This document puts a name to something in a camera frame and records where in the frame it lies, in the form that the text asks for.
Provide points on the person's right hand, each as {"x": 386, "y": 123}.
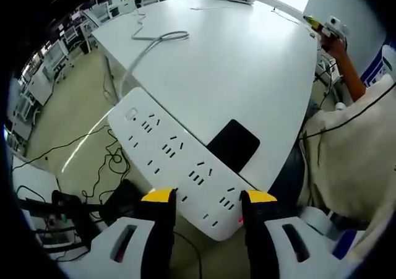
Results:
{"x": 334, "y": 45}

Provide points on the white power strip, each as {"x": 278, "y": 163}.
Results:
{"x": 185, "y": 155}

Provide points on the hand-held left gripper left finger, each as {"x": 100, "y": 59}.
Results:
{"x": 123, "y": 251}

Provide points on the white table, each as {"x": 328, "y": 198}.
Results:
{"x": 222, "y": 75}

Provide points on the person in beige shirt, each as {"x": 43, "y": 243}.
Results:
{"x": 346, "y": 167}

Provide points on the white flat bar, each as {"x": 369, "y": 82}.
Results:
{"x": 202, "y": 8}

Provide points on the row of distant office chairs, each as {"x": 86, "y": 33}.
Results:
{"x": 100, "y": 13}

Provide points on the blue white banner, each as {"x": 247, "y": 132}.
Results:
{"x": 376, "y": 68}

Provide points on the person's dark trousers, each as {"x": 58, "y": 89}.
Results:
{"x": 290, "y": 174}

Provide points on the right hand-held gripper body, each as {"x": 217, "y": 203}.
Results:
{"x": 335, "y": 27}

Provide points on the black stand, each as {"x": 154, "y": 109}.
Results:
{"x": 68, "y": 204}

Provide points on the black bag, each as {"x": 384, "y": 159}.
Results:
{"x": 127, "y": 198}

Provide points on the white panel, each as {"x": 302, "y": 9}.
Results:
{"x": 34, "y": 177}

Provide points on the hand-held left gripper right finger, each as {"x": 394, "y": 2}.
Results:
{"x": 284, "y": 254}

